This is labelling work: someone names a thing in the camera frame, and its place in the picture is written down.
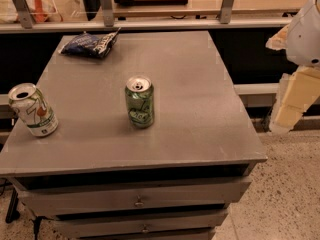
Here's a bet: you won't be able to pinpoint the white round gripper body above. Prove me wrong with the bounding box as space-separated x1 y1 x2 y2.
286 0 320 67

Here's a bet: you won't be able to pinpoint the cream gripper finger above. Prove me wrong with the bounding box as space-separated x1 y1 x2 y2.
266 25 289 51
269 66 320 134

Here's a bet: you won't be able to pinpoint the green soda can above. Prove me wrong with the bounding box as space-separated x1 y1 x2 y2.
125 75 154 129

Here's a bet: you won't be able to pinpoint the white 7up soda can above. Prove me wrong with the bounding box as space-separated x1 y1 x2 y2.
8 83 58 137

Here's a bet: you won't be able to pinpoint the blue chip bag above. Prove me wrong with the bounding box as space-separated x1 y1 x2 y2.
59 29 120 59

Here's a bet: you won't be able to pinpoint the grey drawer cabinet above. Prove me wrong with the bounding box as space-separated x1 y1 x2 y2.
0 31 266 240

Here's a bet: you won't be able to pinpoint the middle grey drawer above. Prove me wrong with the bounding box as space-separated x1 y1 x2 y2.
54 209 228 238

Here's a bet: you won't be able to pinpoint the grey drawer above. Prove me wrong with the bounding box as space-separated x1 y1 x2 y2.
54 209 228 238
19 177 251 217

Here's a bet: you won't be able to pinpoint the white orange plastic bag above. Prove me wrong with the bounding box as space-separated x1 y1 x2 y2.
0 0 57 24

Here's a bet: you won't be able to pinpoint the top grey drawer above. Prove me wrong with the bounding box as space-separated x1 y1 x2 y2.
19 177 251 217

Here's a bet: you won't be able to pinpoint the metal shelf rail frame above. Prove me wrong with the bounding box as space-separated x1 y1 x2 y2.
0 0 307 34

